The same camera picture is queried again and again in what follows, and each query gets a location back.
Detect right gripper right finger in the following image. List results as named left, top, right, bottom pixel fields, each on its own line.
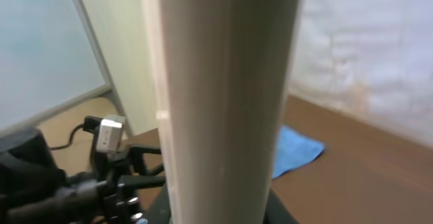
left=265, top=189, right=299, bottom=224

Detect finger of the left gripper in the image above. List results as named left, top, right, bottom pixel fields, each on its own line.
left=128, top=144, right=166, bottom=178
left=117, top=174, right=168, bottom=189

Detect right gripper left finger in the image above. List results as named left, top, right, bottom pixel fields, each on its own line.
left=145, top=183, right=174, bottom=224

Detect white pipette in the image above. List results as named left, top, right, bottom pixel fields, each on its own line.
left=137, top=0, right=304, bottom=224

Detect blue cloth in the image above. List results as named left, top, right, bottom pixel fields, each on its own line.
left=271, top=125, right=326, bottom=180

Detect whiteboard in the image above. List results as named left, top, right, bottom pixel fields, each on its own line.
left=0, top=0, right=133, bottom=137

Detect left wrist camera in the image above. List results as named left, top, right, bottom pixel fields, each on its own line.
left=95, top=114, right=127, bottom=154

